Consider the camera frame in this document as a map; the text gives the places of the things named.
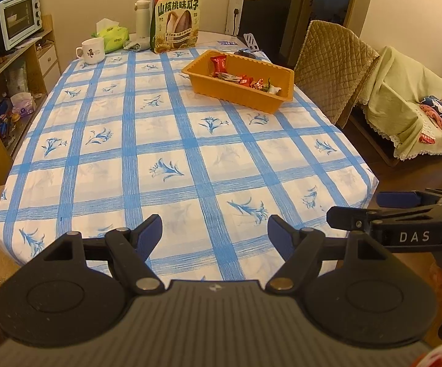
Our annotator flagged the red labelled snack packet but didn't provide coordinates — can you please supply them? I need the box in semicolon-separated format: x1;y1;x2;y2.
209;55;228;78

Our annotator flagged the green tissue pack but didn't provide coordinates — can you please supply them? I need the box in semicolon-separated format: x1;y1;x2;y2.
92;19;130;54

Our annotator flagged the light blue toaster oven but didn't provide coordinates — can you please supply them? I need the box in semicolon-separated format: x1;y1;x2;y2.
0;0;43;51

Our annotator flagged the covered armchair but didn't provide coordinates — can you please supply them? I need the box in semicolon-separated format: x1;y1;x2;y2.
361;46;442;160

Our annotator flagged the white cardboard box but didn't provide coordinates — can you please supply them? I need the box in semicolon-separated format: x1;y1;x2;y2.
225;0;245;37

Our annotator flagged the white bottle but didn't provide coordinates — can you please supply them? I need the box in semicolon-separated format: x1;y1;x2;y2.
135;0;151;39

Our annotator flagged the wooden sofa frame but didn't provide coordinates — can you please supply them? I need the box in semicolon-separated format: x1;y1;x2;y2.
349;103;401;167

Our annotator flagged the pink tissue pack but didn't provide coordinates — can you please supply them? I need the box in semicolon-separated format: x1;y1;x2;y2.
10;92;36;117

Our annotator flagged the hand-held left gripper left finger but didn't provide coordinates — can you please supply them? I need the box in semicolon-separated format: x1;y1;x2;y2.
43;214;164;295

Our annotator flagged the white mug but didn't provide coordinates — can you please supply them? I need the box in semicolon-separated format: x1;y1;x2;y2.
76;38;106;64

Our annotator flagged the blue patterned pillow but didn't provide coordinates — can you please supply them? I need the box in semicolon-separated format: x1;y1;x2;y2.
420;95;442;128

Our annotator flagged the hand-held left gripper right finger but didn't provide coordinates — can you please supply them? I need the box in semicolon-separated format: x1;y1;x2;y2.
266;215;398;293

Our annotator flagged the white plastic stand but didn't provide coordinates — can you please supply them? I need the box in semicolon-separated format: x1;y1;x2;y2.
243;32;262;52

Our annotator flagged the white drawer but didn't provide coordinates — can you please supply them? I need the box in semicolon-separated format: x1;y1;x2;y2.
37;44;61;71

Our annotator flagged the sunflower seed bag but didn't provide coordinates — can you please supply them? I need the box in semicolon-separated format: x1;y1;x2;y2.
150;0;200;53

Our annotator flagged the orange plastic tray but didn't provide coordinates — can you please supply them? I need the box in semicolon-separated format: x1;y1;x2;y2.
181;49;295;114

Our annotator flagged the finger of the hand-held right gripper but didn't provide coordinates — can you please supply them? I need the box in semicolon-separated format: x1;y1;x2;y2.
326;206;382;234
376;188;442;209

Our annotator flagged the black refrigerator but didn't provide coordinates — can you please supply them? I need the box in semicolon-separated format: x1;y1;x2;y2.
240;0;294;65

